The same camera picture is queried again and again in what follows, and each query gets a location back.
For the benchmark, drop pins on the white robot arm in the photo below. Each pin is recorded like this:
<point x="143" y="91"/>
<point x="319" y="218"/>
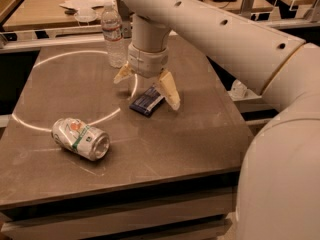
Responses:
<point x="279" y="186"/>

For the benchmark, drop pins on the clear plastic water bottle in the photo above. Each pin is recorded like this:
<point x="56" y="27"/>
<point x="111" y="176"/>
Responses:
<point x="111" y="24"/>

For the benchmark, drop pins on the grey metal post left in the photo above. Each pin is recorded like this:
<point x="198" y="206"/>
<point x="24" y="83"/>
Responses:
<point x="126" y="20"/>

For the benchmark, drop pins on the white papers on desk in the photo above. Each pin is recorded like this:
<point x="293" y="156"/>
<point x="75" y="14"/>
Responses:
<point x="78" y="4"/>

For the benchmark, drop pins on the silver green soda can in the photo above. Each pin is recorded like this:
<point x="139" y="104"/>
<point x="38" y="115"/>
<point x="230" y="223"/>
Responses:
<point x="81" y="138"/>

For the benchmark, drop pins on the wooden background desk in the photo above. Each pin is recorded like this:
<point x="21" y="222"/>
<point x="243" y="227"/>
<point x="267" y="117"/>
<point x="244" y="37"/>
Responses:
<point x="42" y="14"/>

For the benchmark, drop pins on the clear plastic lid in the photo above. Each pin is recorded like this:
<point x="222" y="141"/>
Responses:
<point x="85" y="15"/>

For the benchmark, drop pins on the dark blue rxbar wrapper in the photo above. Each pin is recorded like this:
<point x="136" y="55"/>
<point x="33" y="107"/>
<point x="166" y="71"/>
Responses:
<point x="147" y="102"/>

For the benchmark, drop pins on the grey metal post right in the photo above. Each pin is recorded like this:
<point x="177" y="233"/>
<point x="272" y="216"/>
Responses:
<point x="248" y="0"/>

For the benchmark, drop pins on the grey metal post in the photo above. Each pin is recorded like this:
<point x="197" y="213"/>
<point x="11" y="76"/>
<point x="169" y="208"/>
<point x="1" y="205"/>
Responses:
<point x="126" y="20"/>
<point x="248" y="0"/>

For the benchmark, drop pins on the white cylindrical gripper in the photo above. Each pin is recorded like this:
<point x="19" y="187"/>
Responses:
<point x="147" y="61"/>

